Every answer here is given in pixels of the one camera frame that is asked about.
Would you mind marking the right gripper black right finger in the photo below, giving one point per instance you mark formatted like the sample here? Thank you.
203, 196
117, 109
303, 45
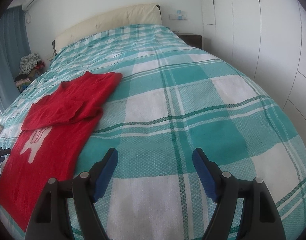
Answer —
247, 202

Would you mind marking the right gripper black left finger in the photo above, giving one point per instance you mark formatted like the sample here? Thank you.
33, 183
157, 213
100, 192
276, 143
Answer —
50, 217

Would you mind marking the red knit sweater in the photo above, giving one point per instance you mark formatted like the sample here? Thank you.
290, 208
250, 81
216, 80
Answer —
52, 137

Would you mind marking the pile of clothes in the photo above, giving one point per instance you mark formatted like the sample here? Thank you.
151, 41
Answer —
31, 67

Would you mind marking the blue curtain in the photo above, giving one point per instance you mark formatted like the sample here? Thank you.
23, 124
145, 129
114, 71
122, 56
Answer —
13, 45

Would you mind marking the teal white plaid bedspread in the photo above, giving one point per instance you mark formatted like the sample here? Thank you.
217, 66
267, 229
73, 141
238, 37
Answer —
172, 99

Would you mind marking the white built-in wardrobe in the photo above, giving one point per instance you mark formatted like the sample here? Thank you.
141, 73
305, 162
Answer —
266, 40

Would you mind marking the dark wooden nightstand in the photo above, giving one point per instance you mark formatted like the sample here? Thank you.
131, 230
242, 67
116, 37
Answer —
192, 40

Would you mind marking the cream padded headboard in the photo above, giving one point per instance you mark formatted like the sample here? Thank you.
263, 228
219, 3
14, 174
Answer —
135, 14

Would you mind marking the white wall switch panel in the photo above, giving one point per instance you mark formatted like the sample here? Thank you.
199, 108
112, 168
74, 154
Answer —
178, 16

